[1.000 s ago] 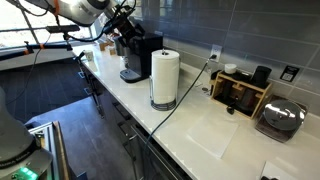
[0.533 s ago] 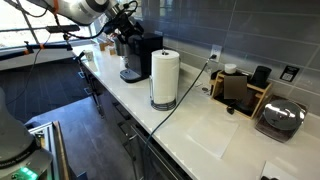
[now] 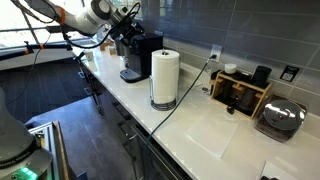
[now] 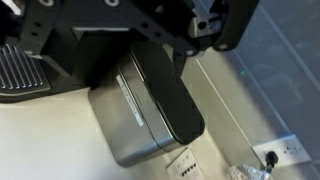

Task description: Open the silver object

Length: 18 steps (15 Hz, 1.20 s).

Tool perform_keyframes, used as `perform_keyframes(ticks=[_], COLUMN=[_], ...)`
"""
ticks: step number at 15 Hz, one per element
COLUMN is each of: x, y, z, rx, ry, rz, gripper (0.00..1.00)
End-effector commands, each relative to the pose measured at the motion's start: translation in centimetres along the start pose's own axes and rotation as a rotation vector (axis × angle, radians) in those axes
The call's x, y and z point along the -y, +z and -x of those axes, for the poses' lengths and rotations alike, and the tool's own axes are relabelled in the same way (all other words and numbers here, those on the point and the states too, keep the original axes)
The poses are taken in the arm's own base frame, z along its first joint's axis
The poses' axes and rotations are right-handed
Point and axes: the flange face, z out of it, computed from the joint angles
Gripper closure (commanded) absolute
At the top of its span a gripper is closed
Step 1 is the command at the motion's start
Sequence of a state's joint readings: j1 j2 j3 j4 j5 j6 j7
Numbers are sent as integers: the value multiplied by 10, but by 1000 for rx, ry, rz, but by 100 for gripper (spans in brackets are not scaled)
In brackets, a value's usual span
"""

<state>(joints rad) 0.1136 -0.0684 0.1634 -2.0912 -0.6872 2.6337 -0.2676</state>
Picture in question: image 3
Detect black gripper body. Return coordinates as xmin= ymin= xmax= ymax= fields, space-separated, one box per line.
xmin=114 ymin=13 xmax=139 ymax=40

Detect black and silver coffee maker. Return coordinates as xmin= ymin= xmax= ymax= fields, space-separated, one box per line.
xmin=113 ymin=32 xmax=164 ymax=84

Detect brown wooden object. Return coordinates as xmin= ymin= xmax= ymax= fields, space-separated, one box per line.
xmin=99 ymin=41 xmax=118 ymax=56

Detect white mug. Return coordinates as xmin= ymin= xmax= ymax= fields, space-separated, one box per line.
xmin=83 ymin=49 xmax=95 ymax=62

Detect black tripod legs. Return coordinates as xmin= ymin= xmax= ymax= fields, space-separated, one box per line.
xmin=73 ymin=51 xmax=105 ymax=118

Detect black boom pole orange clamps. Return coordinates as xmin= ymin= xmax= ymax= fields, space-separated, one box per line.
xmin=0 ymin=39 xmax=74 ymax=62

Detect small white cup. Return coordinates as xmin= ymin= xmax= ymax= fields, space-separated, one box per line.
xmin=223 ymin=63 xmax=238 ymax=75

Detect translucent white counter mat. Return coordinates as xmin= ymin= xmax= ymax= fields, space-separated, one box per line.
xmin=185 ymin=114 xmax=240 ymax=160

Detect dark lower cabinet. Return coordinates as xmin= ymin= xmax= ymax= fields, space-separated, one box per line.
xmin=78 ymin=56 xmax=194 ymax=180

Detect black cup stack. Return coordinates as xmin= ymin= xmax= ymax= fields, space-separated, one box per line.
xmin=250 ymin=65 xmax=273 ymax=89

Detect wooden countertop organizer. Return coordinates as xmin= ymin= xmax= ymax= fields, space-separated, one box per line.
xmin=209 ymin=69 xmax=273 ymax=120

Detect white paper sheet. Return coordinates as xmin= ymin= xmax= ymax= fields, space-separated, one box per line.
xmin=259 ymin=160 xmax=303 ymax=180

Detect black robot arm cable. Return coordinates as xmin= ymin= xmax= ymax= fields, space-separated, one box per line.
xmin=61 ymin=1 xmax=143 ymax=50

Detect white wall outlet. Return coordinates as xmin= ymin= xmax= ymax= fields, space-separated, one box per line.
xmin=209 ymin=44 xmax=223 ymax=63

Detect black power cable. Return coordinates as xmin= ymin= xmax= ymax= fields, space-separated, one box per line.
xmin=142 ymin=54 xmax=218 ymax=180

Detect thin black hanging cable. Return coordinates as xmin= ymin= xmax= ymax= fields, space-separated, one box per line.
xmin=4 ymin=33 xmax=51 ymax=106

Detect metal cabinet handle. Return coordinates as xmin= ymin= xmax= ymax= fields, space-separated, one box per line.
xmin=129 ymin=124 xmax=183 ymax=180

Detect aluminium frame robot mount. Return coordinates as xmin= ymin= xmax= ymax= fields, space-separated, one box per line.
xmin=26 ymin=120 xmax=71 ymax=180

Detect black wall placard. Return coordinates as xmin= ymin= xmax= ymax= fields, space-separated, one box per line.
xmin=279 ymin=65 xmax=301 ymax=83

